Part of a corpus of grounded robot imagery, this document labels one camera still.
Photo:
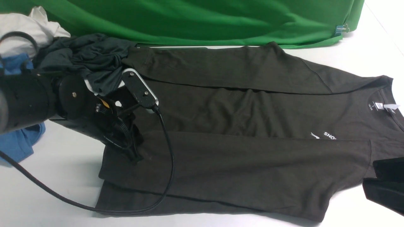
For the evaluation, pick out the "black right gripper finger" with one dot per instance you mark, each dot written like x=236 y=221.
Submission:
x=389 y=169
x=385 y=193

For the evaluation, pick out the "dark gray long-sleeved shirt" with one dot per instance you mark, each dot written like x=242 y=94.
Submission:
x=256 y=130

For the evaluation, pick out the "blue crumpled shirt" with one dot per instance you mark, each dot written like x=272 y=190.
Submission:
x=18 y=144

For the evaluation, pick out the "white crumpled cloth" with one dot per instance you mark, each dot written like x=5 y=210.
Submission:
x=36 y=24

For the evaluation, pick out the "dark teal crumpled shirt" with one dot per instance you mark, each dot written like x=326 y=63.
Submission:
x=96 y=57

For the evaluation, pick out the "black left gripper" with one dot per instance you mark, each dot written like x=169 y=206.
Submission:
x=80 y=110

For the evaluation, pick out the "blue binder clip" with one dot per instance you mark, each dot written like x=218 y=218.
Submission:
x=340 y=30

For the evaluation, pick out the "green backdrop cloth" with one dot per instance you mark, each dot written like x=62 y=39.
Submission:
x=292 y=24

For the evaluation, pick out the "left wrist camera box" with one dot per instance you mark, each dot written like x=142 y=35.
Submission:
x=139 y=89

